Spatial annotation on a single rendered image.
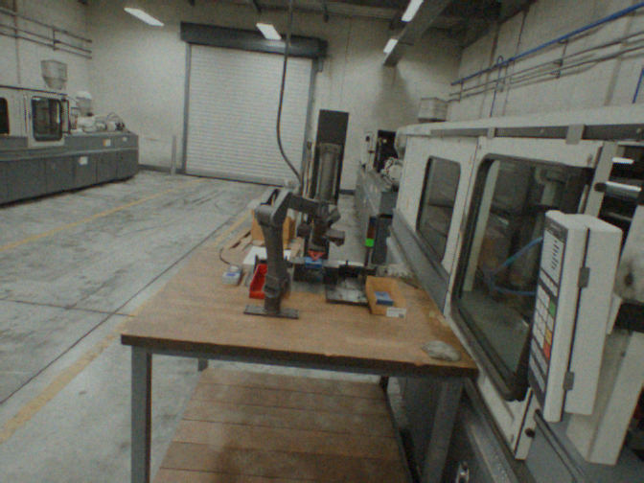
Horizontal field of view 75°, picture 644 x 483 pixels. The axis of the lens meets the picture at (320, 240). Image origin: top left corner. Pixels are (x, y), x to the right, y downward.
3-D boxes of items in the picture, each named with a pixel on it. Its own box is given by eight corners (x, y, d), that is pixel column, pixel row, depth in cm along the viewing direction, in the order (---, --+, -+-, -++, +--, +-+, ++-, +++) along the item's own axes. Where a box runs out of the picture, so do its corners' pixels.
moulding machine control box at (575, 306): (489, 369, 97) (530, 206, 87) (587, 381, 96) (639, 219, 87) (523, 423, 79) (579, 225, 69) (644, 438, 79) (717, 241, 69)
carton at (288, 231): (258, 228, 585) (261, 193, 572) (300, 234, 580) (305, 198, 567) (243, 240, 520) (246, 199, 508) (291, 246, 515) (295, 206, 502)
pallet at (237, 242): (244, 237, 585) (245, 227, 582) (315, 246, 579) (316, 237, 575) (216, 263, 470) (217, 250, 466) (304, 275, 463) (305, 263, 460)
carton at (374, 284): (372, 316, 163) (375, 297, 161) (364, 292, 187) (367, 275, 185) (404, 319, 163) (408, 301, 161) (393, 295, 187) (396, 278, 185)
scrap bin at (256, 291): (248, 298, 164) (249, 284, 162) (257, 276, 188) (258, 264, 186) (279, 301, 164) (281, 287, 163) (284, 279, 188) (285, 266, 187)
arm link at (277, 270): (279, 282, 157) (268, 200, 143) (291, 287, 153) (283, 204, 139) (266, 289, 153) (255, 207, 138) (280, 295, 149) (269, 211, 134)
